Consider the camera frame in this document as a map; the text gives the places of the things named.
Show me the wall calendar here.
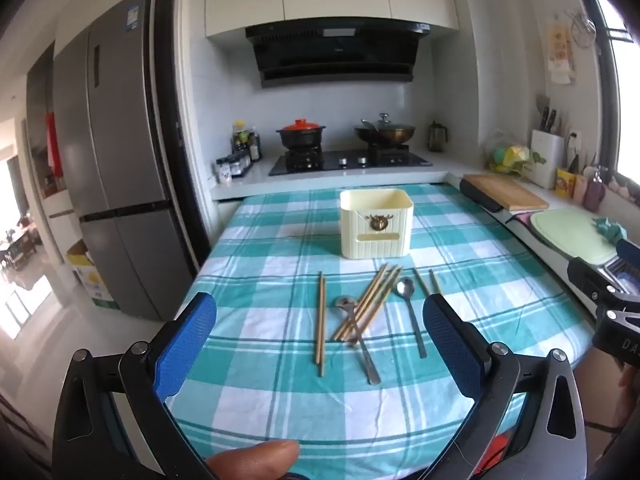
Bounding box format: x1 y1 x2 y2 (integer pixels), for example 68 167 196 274
547 22 577 83

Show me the yellow cardboard box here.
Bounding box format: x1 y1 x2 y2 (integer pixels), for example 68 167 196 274
67 240 121 311

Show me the teal cloth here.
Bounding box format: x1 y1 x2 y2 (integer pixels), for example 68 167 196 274
592 217 628 243

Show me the row of spice jars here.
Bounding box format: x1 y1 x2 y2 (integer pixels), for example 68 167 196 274
216 152 252 183

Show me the black pot with red lid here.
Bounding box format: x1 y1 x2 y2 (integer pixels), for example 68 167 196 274
276 119 326 152

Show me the teal checked tablecloth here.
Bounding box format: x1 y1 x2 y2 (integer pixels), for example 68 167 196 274
165 182 596 480

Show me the green cutting board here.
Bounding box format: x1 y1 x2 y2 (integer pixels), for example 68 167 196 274
530 210 618 265

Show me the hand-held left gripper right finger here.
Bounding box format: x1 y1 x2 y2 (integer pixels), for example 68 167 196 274
415 294 588 480

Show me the window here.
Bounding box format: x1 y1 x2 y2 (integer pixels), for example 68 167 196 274
595 0 640 181

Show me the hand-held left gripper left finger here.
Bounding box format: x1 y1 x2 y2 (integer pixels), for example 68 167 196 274
52 291 217 480

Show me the steel spoon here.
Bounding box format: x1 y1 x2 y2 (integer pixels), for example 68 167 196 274
396 277 429 359
335 296 382 386

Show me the wok with glass lid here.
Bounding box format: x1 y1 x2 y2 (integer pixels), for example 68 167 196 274
354 113 417 145

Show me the black kettle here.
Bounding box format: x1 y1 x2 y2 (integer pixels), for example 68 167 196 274
428 121 449 152

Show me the black range hood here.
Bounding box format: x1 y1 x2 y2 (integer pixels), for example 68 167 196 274
245 22 432 90

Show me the cream plastic utensil holder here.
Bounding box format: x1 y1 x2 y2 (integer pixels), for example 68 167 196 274
339 188 415 260

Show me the plastic bag with yellow contents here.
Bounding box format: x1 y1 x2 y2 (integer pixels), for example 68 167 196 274
484 130 537 181

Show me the black padded bar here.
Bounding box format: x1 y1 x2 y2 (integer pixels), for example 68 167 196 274
459 179 503 213

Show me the red hanging decoration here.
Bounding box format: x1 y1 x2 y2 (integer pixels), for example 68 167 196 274
46 112 64 178

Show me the person's left hand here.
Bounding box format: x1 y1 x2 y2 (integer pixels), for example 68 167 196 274
204 439 301 480

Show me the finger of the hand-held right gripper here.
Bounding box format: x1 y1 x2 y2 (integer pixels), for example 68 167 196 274
567 257 621 311

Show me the grey refrigerator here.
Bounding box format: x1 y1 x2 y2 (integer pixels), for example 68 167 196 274
52 0 198 321

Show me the black gas stove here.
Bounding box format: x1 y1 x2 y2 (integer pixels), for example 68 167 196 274
268 149 433 177

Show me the white knife block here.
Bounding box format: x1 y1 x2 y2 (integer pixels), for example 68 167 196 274
529 107 566 190

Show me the wooden cutting board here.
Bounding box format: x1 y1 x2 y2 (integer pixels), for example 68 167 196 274
462 174 550 212

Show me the purple soap bottle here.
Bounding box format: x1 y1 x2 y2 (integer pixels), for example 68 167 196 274
582 166 608 213

